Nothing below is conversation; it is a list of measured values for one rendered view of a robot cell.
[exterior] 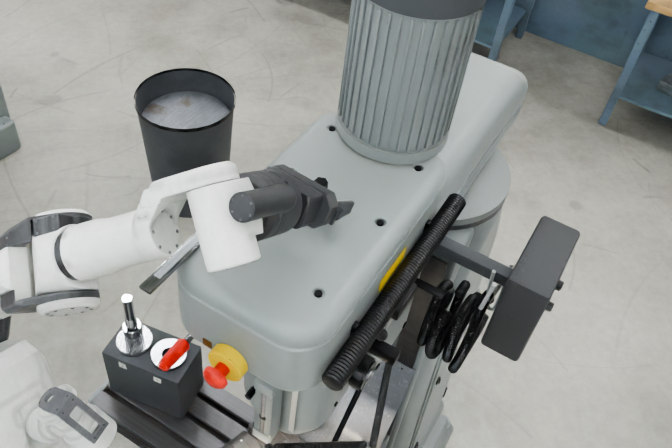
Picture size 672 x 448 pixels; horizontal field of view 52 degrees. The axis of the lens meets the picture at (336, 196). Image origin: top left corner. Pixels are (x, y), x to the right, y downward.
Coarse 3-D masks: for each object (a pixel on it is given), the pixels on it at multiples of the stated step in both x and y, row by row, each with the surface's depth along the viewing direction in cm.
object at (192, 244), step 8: (192, 240) 99; (184, 248) 98; (192, 248) 98; (176, 256) 97; (184, 256) 97; (168, 264) 96; (176, 264) 96; (160, 272) 95; (168, 272) 95; (152, 280) 94; (160, 280) 94; (144, 288) 93; (152, 288) 93
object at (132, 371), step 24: (120, 336) 178; (144, 336) 178; (168, 336) 181; (120, 360) 175; (144, 360) 175; (192, 360) 176; (120, 384) 184; (144, 384) 178; (168, 384) 173; (192, 384) 183; (168, 408) 183
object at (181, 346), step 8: (176, 344) 108; (184, 344) 109; (168, 352) 107; (176, 352) 108; (184, 352) 109; (160, 360) 107; (168, 360) 106; (176, 360) 107; (160, 368) 107; (168, 368) 106
